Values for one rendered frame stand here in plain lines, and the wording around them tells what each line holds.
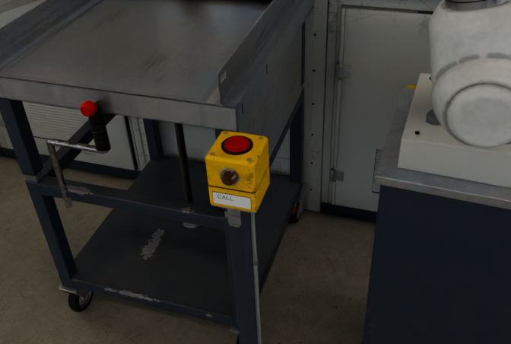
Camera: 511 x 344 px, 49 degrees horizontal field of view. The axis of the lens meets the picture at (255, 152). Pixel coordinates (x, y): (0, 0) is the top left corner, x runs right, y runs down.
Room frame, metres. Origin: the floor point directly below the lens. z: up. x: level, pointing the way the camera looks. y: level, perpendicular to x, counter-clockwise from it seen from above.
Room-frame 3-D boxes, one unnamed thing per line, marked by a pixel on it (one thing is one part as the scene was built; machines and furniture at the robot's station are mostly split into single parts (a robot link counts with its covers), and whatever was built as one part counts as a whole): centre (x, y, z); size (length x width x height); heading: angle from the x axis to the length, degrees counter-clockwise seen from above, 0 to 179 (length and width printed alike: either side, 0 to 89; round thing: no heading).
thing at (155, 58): (1.34, 0.21, 0.82); 0.68 x 0.62 x 0.06; 161
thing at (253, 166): (0.71, 0.03, 0.85); 0.08 x 0.08 x 0.10; 71
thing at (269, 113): (1.34, 0.21, 0.46); 0.64 x 0.58 x 0.66; 161
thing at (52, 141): (1.02, 0.39, 0.67); 0.17 x 0.03 x 0.30; 70
